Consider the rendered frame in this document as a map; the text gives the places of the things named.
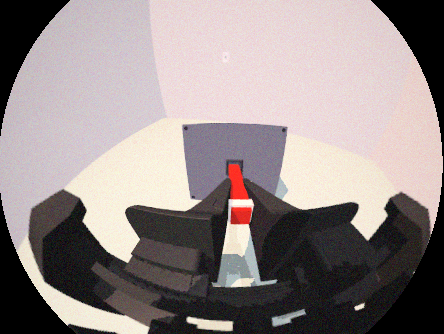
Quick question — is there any grey sloped panel with square hole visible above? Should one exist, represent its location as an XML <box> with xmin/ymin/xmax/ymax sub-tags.
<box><xmin>182</xmin><ymin>123</ymin><xmax>287</xmax><ymax>200</ymax></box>

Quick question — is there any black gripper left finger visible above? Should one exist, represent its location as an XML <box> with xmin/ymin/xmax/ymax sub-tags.
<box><xmin>125</xmin><ymin>179</ymin><xmax>231</xmax><ymax>283</ymax></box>

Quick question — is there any red peg with grey band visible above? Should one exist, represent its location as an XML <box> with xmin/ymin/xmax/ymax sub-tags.
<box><xmin>227</xmin><ymin>164</ymin><xmax>254</xmax><ymax>224</ymax></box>

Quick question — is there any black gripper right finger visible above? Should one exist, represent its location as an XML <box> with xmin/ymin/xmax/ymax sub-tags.
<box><xmin>242</xmin><ymin>179</ymin><xmax>359</xmax><ymax>281</ymax></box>

